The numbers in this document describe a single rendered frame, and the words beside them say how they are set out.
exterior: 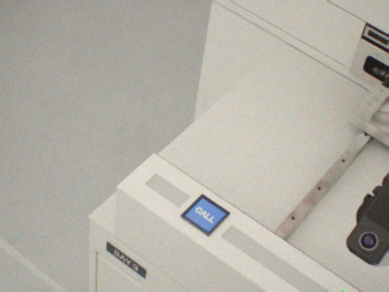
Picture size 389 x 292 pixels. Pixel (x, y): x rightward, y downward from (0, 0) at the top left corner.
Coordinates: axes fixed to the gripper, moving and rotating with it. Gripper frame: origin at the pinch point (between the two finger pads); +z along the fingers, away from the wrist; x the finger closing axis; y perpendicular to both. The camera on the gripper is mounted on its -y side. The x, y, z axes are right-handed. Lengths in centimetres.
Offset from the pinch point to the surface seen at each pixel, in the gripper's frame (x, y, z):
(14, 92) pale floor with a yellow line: 138, 60, 111
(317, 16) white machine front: 40, 59, 18
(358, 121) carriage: 20, 44, 24
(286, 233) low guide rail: 17.2, 14.4, 25.7
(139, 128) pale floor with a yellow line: 96, 77, 111
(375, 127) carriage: 17, 45, 23
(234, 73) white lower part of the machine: 57, 59, 46
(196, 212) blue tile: 27.3, 0.1, 14.3
